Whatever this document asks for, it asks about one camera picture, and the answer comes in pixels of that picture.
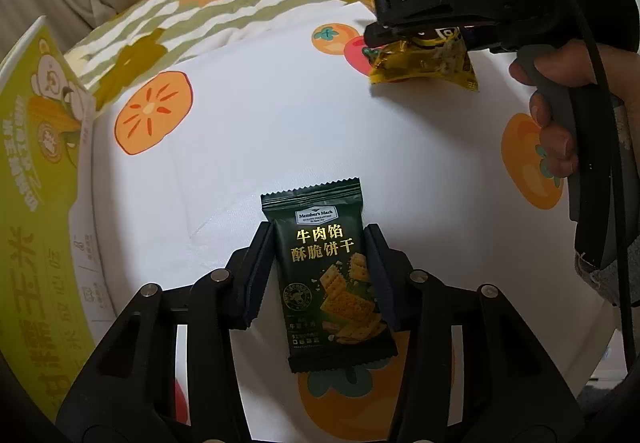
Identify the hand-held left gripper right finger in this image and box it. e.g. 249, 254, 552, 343
362, 224, 586, 443

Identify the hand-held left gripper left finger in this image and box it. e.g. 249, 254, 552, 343
57, 222, 275, 443

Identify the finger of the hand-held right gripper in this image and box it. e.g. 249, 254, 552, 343
363, 20, 424, 48

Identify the golden yellow snack packet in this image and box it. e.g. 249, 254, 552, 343
348, 0, 480, 94

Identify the dark green cracker packet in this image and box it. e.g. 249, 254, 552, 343
261, 176, 399, 375

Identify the yellow green cardboard box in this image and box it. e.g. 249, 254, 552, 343
0, 15, 119, 430

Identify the person's right hand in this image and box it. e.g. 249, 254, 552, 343
509, 42, 640, 178

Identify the white persimmon print cloth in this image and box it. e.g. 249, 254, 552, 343
92, 0, 632, 443

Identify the dark cloth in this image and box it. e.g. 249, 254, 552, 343
575, 375, 633, 443

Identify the black cable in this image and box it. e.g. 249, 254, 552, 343
500, 0, 637, 380

